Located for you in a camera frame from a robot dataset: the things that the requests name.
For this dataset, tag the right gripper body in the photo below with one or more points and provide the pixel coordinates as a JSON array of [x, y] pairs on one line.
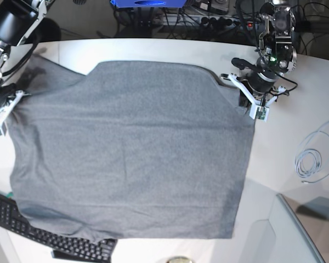
[[7, 92]]

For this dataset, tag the round brass object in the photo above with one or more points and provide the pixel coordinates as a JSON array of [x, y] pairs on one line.
[[179, 259]]

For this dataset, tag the black computer keyboard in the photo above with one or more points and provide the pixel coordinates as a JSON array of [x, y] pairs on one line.
[[78, 249]]

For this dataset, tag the blue base plate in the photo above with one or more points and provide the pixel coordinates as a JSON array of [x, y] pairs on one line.
[[148, 3]]

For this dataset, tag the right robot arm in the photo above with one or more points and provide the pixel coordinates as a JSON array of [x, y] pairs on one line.
[[23, 22]]

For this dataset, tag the grey t-shirt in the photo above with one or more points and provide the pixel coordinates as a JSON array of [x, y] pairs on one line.
[[134, 149]]

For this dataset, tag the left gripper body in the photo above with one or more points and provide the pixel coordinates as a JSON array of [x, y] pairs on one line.
[[258, 78]]

